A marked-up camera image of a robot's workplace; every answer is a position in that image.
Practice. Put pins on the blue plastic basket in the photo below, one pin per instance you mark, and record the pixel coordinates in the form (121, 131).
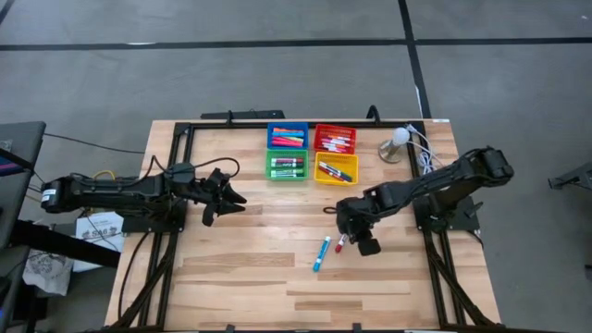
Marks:
(269, 125)

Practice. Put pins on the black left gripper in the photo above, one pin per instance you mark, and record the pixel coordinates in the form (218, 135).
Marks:
(208, 194)

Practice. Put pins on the black aluminium table frame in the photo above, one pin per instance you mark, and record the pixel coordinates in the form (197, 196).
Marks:
(231, 125)

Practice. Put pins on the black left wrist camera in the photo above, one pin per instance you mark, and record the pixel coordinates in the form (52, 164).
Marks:
(213, 176)

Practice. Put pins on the white printed paper sheet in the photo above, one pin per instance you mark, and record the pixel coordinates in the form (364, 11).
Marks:
(99, 231)

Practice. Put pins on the black power strip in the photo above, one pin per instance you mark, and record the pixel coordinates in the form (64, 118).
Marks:
(250, 114)

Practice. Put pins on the crumpled white bag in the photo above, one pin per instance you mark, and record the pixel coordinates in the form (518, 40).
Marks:
(46, 273)

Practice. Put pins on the small pink white marker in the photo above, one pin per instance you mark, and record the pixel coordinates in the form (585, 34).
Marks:
(333, 140)

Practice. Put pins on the grey desk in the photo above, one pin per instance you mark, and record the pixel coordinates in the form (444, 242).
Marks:
(18, 148)

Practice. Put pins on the green cap white-label marker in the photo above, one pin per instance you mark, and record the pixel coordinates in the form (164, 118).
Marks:
(287, 171)

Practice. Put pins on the thick dark green marker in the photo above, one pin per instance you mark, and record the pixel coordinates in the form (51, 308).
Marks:
(287, 176)

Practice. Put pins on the pink highlighter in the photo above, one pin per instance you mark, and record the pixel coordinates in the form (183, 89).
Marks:
(283, 140)
(287, 144)

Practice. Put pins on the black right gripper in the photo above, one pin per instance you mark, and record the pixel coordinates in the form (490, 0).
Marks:
(356, 217)

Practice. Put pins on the black beam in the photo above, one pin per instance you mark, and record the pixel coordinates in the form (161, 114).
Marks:
(69, 242)

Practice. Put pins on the navy blue white-label marker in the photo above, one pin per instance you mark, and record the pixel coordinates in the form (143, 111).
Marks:
(287, 165)

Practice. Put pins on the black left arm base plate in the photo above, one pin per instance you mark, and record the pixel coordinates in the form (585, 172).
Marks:
(139, 226)

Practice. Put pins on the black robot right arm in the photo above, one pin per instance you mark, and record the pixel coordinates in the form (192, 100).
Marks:
(439, 180)

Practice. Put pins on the grey stand foot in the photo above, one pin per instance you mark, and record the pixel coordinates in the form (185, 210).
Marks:
(578, 175)

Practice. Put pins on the white bulb lamp brass base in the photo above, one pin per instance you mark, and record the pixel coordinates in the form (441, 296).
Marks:
(400, 135)

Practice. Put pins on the green plastic basket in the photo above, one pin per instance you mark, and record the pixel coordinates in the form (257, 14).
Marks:
(287, 152)

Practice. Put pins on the slim red Expo marker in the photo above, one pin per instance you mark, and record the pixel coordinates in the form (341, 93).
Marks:
(329, 172)

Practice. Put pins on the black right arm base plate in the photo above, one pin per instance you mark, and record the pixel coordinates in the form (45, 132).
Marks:
(462, 219)

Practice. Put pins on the red cap white marker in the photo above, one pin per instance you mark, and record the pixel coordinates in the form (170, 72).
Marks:
(341, 244)

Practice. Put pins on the red plastic basket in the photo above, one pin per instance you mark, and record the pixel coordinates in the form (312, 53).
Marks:
(318, 129)

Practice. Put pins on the slim green marker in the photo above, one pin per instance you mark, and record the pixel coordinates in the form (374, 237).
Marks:
(344, 176)

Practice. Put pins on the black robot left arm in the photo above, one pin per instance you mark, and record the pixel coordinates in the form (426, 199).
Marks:
(115, 192)

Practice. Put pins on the slim light blue marker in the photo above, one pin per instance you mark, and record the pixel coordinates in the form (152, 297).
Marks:
(289, 131)

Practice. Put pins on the small orange white marker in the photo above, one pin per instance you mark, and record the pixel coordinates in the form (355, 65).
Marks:
(341, 147)

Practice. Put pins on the slim white blue-label pen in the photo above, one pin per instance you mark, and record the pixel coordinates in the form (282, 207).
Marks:
(334, 150)

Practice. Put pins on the light blue white-label marker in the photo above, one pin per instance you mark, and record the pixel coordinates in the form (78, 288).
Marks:
(322, 253)

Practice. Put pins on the yellow plastic basket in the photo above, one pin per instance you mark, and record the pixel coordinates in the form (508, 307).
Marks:
(355, 162)

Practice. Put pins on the light green highlighter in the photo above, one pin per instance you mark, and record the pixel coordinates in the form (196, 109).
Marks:
(297, 138)

